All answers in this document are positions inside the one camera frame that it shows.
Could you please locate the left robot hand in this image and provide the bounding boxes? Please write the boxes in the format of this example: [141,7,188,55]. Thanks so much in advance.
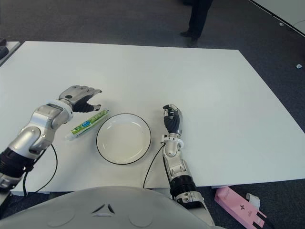
[58,85,103,113]

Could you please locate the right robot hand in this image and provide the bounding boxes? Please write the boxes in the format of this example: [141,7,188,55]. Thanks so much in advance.
[162,104,183,135]

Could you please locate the green white toothpaste tube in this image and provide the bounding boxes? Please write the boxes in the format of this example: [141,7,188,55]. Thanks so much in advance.
[65,109,110,141]

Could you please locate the white plate black rim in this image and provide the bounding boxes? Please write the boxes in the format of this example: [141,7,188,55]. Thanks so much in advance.
[96,113,152,165]

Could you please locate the white side table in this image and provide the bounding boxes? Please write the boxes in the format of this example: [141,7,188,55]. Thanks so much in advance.
[0,42,21,67]

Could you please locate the pink cardboard box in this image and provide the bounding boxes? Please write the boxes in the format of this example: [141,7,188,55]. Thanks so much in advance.
[214,187,267,229]

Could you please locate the standing person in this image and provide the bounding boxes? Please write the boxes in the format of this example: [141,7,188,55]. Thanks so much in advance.
[180,0,214,47]

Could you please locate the grey robot torso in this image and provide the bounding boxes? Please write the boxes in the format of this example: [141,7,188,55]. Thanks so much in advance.
[0,186,216,229]

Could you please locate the white neighbouring table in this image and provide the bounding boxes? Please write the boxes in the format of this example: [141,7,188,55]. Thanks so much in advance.
[249,0,305,38]

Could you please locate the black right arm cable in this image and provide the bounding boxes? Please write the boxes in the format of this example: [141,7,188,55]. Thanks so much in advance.
[142,143,165,189]

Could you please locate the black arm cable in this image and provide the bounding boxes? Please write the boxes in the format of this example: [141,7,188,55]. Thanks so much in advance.
[142,143,165,189]
[22,143,58,197]

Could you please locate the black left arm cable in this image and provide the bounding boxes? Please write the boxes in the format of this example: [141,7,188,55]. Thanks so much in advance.
[22,143,58,197]

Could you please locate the white strap loop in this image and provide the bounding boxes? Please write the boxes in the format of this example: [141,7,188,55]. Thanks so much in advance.
[246,192,261,210]

